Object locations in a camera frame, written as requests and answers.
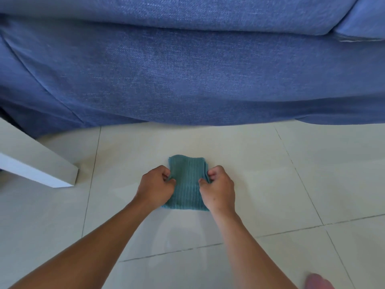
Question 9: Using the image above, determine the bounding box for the person's left hand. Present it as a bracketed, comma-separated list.
[134, 165, 177, 209]

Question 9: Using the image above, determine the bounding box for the person's right hand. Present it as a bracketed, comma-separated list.
[198, 165, 236, 216]

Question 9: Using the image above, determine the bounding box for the teal ribbed cloth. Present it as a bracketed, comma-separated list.
[161, 154, 210, 212]

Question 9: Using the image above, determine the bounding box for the person's left forearm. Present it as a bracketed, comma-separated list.
[8, 198, 163, 289]

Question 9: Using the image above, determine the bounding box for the person's right forearm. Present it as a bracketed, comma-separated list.
[210, 210, 298, 289]

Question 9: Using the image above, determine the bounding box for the blue fabric sofa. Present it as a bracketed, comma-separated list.
[0, 0, 385, 139]

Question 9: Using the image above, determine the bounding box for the person's bare foot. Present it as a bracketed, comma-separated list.
[305, 273, 332, 289]

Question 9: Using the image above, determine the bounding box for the blue sofa cushion white tag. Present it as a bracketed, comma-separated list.
[333, 0, 385, 43]

